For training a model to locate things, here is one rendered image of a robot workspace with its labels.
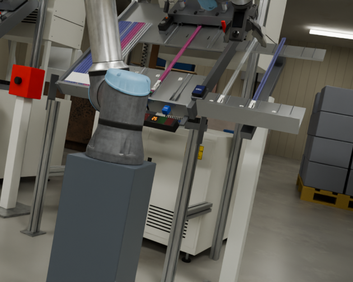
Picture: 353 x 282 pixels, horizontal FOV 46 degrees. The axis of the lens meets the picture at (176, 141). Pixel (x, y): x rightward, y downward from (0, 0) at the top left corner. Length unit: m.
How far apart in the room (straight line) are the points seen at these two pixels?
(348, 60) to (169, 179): 9.31
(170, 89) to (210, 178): 0.46
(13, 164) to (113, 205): 1.41
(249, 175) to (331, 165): 3.08
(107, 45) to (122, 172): 0.37
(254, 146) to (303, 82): 9.30
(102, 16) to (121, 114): 0.29
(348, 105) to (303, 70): 6.32
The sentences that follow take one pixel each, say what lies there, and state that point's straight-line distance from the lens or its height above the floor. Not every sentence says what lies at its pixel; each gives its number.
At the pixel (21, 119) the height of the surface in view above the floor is 0.50.
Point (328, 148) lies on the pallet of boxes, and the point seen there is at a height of 0.59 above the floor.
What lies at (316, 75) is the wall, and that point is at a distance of 10.89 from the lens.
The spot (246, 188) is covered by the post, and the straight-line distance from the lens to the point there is 1.60.
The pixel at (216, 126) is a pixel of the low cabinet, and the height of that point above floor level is 0.50.
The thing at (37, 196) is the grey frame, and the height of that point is 0.19.
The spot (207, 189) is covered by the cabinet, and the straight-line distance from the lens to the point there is 1.90.
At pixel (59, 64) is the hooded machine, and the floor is 1.09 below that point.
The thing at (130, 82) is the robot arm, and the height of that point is 0.75.
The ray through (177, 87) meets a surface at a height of 0.79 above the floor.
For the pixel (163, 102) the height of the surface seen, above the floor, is 0.72.
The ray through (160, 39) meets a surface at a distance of 2.03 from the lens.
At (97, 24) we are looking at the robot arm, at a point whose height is 0.89.
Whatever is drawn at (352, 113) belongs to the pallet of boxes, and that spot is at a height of 0.99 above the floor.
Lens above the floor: 0.71
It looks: 4 degrees down
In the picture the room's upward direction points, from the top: 11 degrees clockwise
